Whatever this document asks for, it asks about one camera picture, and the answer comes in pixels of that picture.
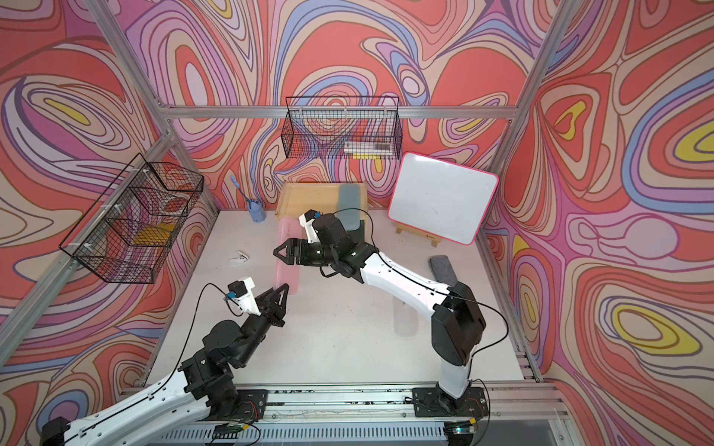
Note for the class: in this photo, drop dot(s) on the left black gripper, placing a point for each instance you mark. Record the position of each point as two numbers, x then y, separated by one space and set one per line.
270 313

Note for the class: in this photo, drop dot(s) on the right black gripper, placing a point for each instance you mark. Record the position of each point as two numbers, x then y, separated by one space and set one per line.
301 253

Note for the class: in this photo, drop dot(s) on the pink pencil case top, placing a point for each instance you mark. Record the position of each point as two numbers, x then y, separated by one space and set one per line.
286 271

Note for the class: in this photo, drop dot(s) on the teal pencil case top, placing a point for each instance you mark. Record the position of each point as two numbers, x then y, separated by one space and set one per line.
349 205

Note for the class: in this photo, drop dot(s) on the clear pencil case top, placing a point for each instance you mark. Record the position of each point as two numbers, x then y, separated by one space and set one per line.
405 319

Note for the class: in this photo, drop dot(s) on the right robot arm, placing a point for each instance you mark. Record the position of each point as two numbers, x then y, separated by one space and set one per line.
457 323

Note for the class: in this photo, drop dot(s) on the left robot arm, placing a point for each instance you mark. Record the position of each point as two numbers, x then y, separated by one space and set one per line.
199 389

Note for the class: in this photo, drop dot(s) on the wooden two-tier shelf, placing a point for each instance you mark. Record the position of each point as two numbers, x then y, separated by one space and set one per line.
298 198

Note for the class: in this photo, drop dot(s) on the dark green pencil case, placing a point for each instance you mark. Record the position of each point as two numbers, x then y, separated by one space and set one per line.
359 235

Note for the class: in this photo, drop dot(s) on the small white clip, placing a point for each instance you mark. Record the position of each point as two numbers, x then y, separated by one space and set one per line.
240 258

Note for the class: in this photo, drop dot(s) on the blue pen cup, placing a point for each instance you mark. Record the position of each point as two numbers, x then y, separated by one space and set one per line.
256 211

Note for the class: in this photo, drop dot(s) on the blue pen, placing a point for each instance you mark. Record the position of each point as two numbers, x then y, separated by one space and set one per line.
238 187

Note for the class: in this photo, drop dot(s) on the marker box in basket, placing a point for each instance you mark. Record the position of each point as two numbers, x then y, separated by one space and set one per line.
365 149

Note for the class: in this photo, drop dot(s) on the yellow item in basket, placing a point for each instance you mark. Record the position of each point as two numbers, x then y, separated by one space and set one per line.
154 235

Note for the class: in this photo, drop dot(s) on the green circuit board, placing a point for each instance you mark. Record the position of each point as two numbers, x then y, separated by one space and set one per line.
228 431

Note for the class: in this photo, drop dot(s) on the wooden whiteboard easel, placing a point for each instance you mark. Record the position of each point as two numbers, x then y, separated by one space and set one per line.
432 238

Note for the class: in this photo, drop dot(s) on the pink framed whiteboard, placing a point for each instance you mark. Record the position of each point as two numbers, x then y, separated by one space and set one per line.
441 198

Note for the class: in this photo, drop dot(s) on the grey whiteboard eraser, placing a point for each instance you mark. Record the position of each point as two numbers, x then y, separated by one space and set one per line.
442 270

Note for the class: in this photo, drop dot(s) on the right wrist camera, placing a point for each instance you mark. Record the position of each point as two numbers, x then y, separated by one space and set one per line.
306 222

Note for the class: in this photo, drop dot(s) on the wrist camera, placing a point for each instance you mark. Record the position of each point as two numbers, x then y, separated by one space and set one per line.
306 222
241 293

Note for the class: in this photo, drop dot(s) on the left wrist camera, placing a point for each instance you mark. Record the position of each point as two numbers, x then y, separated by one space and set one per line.
241 293

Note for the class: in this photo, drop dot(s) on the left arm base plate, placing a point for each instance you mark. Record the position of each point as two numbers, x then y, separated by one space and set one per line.
242 406

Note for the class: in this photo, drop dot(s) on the back black wire basket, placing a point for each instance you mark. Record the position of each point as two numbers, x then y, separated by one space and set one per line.
316 127

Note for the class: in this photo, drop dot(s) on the black wire basket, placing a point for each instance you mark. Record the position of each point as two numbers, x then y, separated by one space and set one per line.
316 127
143 193

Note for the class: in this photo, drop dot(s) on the left black wire basket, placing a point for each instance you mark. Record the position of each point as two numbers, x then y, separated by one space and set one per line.
143 193

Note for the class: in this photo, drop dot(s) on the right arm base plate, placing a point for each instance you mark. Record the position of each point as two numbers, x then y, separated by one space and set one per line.
434 402

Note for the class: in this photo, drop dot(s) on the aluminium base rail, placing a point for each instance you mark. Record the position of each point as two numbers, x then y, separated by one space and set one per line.
521 413

